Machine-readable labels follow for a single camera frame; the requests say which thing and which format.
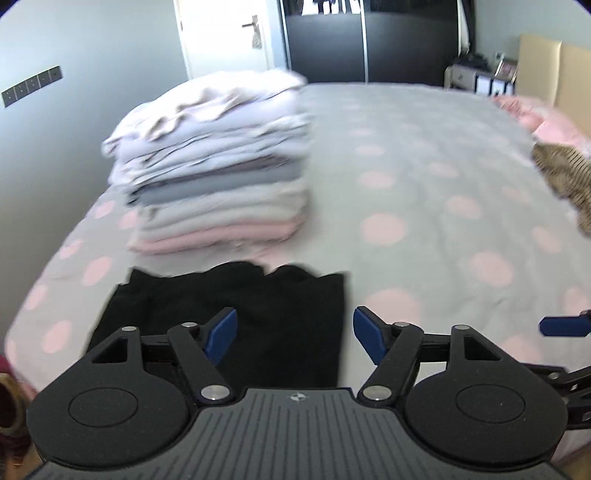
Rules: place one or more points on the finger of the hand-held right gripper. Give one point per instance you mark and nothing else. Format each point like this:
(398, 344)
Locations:
(563, 325)

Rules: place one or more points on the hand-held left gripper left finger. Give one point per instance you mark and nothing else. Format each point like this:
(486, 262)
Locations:
(221, 334)

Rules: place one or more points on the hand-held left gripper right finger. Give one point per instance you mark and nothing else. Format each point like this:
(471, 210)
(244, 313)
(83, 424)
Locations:
(369, 334)

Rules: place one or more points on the black garment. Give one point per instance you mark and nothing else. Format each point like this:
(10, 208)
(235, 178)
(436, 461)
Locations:
(258, 314)

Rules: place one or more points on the stack of folded pale clothes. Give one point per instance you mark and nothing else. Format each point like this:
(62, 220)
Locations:
(217, 157)

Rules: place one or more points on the olive striped garment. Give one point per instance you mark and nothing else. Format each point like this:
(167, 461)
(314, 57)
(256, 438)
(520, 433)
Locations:
(565, 170)

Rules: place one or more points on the grey pink-dotted blanket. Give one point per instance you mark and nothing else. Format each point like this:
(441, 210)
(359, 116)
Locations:
(415, 184)

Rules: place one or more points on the pink pillow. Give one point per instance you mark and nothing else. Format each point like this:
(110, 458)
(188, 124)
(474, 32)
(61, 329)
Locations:
(540, 122)

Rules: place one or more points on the beige padded headboard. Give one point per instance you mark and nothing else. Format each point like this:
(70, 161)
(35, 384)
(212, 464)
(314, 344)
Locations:
(554, 69)

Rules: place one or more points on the white nightstand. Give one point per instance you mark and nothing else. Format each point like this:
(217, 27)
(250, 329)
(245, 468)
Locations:
(475, 78)

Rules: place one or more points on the black bag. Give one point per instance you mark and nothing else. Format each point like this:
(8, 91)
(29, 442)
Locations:
(471, 60)

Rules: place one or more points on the black sliding wardrobe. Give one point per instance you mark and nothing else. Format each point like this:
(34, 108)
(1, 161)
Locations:
(369, 41)

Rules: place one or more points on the white door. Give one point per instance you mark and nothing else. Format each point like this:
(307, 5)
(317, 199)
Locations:
(221, 34)

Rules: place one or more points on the photo frame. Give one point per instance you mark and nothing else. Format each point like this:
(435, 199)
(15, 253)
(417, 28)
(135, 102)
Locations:
(505, 70)

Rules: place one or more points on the dark wall switch panel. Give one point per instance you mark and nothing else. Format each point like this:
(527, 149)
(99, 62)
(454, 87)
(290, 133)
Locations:
(31, 85)

